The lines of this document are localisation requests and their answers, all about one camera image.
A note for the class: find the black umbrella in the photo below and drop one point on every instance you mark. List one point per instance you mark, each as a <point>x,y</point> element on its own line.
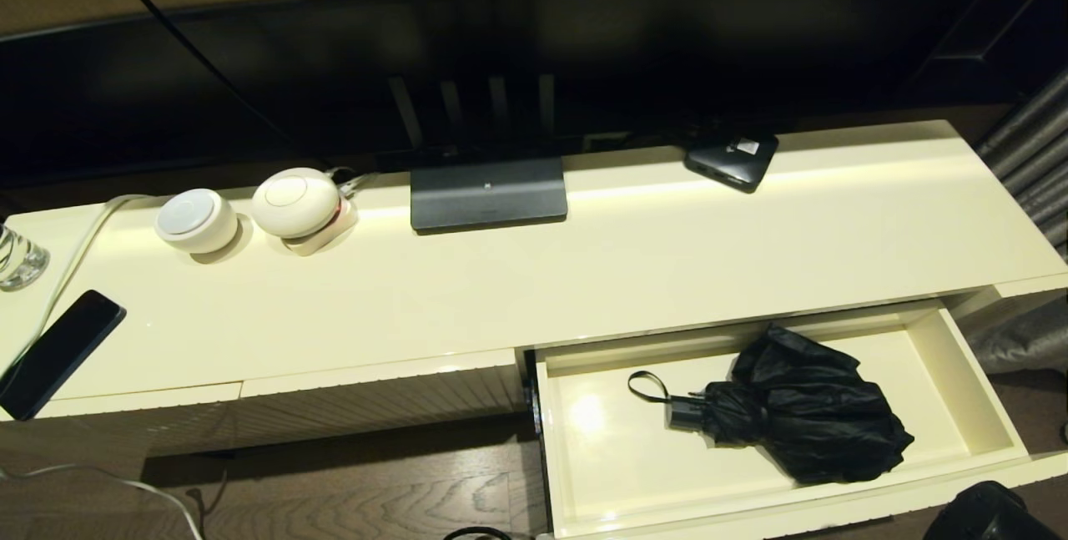
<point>809,415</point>

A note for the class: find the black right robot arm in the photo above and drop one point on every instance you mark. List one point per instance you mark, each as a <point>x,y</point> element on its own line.
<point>989,515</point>

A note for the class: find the blurred cream and black object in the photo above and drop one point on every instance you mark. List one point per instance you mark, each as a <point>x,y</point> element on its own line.
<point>501,290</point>

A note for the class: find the grey television base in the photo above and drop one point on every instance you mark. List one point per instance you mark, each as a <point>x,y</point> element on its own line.
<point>488,194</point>

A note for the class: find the black set-top box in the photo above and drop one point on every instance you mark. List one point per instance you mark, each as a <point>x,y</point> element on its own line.
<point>730,158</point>

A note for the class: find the black flat television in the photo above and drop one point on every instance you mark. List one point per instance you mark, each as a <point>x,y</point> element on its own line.
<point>626,47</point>

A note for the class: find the white round dome device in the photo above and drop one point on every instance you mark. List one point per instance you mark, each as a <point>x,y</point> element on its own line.
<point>294,202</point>

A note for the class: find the black smartphone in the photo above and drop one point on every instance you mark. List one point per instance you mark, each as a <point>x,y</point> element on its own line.
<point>60,352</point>

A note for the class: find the grey fabric cushion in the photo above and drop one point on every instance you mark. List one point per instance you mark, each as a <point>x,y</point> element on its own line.
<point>1026,340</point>

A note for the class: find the grey pleated curtain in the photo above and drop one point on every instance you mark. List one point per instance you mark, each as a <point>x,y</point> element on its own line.
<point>1035,156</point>

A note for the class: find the clear drinking glass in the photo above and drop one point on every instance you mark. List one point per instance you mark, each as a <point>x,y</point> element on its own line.
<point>21,260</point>

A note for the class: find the cream charging base plate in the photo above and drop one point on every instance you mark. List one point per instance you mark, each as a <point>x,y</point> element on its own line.
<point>328,241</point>

